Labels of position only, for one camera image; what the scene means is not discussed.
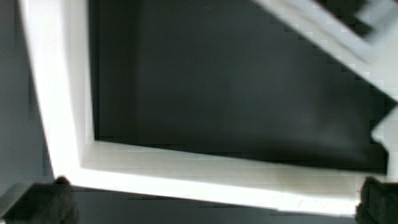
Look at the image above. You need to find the white cabinet body box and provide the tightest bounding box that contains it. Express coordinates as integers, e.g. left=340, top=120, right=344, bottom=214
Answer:
left=252, top=0, right=398, bottom=153

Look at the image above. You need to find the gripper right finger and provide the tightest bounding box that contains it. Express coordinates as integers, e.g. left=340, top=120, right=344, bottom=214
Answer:
left=355, top=177, right=398, bottom=224

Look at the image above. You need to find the white fence bar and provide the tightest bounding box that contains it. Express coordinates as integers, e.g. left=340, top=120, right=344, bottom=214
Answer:
left=17, top=0, right=93, bottom=180
left=51, top=139, right=392, bottom=218

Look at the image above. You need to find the white front fence bar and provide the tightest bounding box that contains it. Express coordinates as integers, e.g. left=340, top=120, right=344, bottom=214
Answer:
left=51, top=139, right=392, bottom=218

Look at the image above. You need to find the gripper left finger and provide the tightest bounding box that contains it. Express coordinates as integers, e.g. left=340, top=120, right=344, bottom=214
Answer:
left=0, top=176, right=79, bottom=224

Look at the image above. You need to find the white left fence bar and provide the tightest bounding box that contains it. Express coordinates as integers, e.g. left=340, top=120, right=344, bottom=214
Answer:
left=17, top=0, right=93, bottom=180

